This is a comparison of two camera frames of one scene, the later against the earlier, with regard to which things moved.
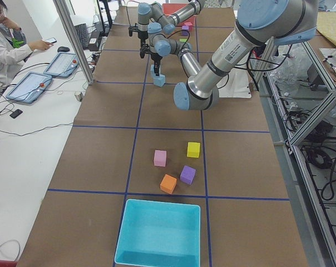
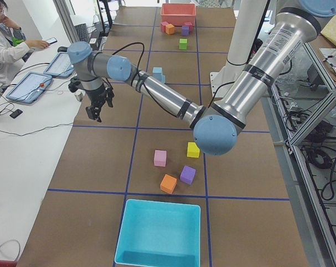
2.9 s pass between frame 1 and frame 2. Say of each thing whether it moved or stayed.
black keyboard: stayed
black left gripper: moved
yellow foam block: stayed
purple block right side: stayed
